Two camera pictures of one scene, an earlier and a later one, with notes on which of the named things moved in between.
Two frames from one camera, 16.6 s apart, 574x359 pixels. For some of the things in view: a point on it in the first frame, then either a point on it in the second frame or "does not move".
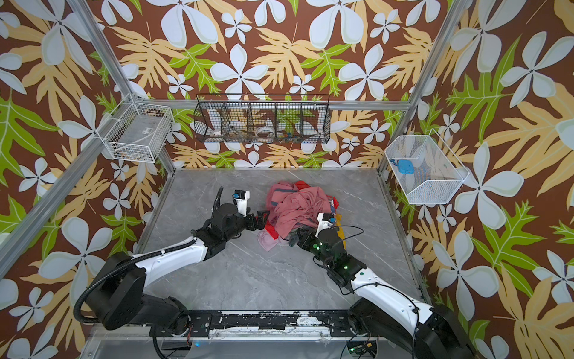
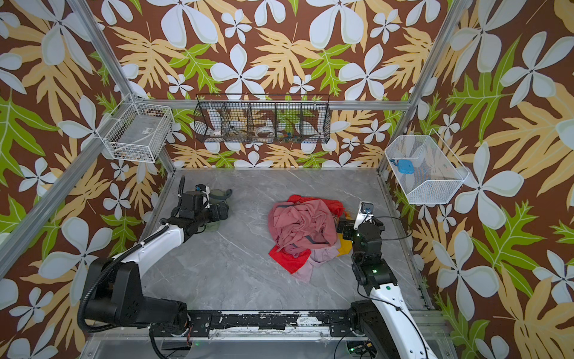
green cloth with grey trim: (293, 238) to (217, 196)
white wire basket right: (424, 167) does not move
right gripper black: (303, 235) to (344, 227)
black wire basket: (263, 118) does not move
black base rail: (338, 322) does not move
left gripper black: (260, 224) to (217, 215)
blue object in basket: (404, 166) does not move
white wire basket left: (137, 130) does not move
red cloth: (298, 185) to (294, 263)
